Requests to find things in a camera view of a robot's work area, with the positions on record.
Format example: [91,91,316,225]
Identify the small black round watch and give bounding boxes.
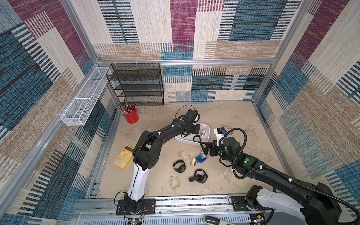
[193,135,201,143]

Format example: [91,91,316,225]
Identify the rose gold white strap watch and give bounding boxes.
[199,128,208,137]

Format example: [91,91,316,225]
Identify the black watch with strap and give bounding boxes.
[189,169,208,184]

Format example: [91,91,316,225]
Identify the black chunky digital watch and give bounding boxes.
[173,159,186,173]

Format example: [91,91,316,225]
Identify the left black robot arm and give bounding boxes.
[124,109,200,213]

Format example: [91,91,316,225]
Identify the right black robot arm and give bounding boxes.
[199,127,360,225]

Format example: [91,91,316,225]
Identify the white plastic storage box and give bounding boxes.
[175,123,210,146]

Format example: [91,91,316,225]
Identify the blue transparent watch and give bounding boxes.
[196,154,207,164]

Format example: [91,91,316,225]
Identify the white tape roll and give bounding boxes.
[223,125,232,131]

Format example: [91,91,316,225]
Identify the red pen cup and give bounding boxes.
[124,109,139,124]

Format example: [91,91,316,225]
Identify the pens in cup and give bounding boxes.
[116,97,137,114]

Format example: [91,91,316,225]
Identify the yellow calculator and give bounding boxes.
[113,145,134,169]

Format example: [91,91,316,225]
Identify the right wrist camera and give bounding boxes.
[214,127,227,147]

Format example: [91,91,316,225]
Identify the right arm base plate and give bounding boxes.
[228,196,274,212]

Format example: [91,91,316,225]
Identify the black wire mesh shelf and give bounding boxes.
[106,63,165,106]

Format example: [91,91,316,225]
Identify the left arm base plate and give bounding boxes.
[115,198,156,216]

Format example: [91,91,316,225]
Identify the white wire mesh basket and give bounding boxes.
[61,67,108,126]

